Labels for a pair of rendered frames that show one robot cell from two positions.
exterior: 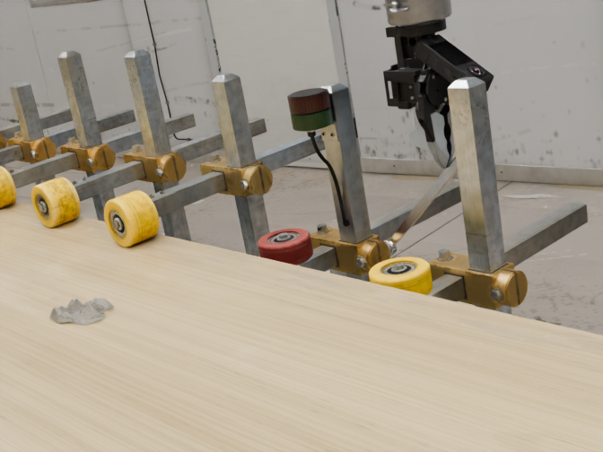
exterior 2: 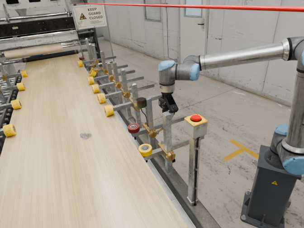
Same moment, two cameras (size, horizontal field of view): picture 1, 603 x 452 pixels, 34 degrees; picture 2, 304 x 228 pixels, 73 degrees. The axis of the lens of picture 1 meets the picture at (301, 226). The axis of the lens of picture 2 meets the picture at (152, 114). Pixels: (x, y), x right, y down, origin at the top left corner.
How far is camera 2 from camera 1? 61 cm
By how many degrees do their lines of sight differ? 20
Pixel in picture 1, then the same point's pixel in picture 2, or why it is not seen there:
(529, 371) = (142, 196)
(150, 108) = (124, 82)
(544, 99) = (249, 70)
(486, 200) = (167, 138)
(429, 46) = (166, 97)
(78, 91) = (115, 71)
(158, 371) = (84, 161)
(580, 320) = (232, 131)
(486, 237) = (166, 145)
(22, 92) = (108, 65)
